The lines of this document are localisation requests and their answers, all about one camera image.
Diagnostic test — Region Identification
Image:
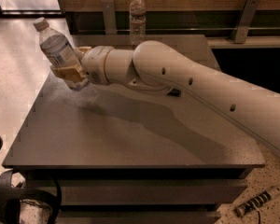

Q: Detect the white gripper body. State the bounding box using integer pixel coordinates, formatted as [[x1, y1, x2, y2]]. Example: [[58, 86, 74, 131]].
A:
[[81, 46, 114, 85]]

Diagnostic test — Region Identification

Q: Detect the blue label plastic water bottle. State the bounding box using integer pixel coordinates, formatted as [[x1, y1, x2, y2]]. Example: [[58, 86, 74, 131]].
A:
[[33, 16, 91, 91]]

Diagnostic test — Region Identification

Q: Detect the black robot base hoop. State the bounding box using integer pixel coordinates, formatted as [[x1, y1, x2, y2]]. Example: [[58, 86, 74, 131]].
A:
[[0, 170, 62, 224]]

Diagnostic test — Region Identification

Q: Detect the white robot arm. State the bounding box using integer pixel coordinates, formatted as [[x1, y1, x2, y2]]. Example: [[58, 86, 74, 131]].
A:
[[50, 41, 280, 156]]

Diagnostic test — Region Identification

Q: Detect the clear upright water bottle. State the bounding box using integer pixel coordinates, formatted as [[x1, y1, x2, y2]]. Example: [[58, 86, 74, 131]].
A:
[[129, 0, 147, 48]]

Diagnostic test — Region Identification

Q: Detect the white power strip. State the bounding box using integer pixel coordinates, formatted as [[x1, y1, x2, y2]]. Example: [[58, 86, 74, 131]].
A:
[[234, 186, 280, 217]]

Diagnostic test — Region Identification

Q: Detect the left metal bracket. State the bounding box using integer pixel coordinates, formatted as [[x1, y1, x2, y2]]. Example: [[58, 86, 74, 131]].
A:
[[102, 0, 117, 35]]

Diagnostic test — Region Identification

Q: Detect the metal bracket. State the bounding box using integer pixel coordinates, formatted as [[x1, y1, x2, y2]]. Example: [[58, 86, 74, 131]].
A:
[[231, 0, 260, 44], [102, 0, 117, 35]]

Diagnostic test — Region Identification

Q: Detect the right metal bracket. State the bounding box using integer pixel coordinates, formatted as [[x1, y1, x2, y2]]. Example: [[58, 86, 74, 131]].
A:
[[231, 0, 260, 44]]

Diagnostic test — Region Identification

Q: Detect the wooden wall shelf ledge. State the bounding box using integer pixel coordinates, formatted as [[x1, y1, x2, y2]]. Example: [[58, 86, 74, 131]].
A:
[[207, 36, 280, 49]]

